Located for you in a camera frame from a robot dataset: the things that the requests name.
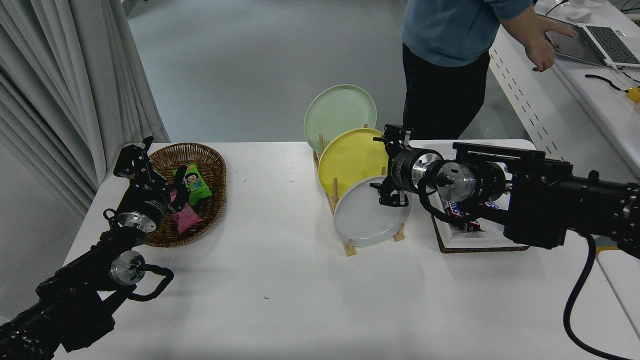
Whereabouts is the black cable on desk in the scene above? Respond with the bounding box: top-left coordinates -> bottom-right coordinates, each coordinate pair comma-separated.
585,74 -> 629,94

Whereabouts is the pink snack packet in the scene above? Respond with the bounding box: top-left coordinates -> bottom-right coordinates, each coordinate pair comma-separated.
170,190 -> 204,234

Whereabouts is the brown wicker basket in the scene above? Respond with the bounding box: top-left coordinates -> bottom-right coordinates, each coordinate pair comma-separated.
144,142 -> 227,248

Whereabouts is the green snack packet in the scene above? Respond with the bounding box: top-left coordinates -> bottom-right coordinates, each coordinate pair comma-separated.
173,162 -> 212,207

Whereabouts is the person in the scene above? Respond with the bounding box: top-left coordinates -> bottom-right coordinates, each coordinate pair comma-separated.
401,0 -> 578,141

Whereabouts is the white perforated side desk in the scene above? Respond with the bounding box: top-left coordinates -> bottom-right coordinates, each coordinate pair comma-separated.
487,0 -> 640,181

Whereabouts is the pale green plate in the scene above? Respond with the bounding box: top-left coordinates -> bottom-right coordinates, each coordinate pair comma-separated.
303,84 -> 378,155

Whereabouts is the person's right hand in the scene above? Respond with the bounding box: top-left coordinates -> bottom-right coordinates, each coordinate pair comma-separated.
524,36 -> 556,74

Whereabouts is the grey curtain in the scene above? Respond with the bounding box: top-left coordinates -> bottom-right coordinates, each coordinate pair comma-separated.
0,0 -> 171,218

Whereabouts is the person's left hand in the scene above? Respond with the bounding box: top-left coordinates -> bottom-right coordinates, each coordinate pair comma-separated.
536,15 -> 578,40

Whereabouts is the silver laptop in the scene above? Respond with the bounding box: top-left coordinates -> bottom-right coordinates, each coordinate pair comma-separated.
542,15 -> 640,69

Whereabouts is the yellow plate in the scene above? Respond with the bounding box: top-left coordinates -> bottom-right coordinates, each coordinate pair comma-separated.
318,128 -> 395,199

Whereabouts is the grey plate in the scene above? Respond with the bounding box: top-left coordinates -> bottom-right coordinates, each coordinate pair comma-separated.
333,175 -> 413,248

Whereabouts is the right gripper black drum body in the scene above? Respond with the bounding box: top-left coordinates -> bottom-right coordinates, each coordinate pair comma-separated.
389,148 -> 425,195

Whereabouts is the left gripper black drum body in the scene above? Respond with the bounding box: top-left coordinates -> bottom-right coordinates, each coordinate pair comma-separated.
116,181 -> 171,230

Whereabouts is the white tray with cork base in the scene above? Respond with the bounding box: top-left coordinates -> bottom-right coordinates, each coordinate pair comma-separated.
407,139 -> 538,254

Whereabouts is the wooden plate rack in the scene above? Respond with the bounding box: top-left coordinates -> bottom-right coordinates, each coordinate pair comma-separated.
312,122 -> 406,257

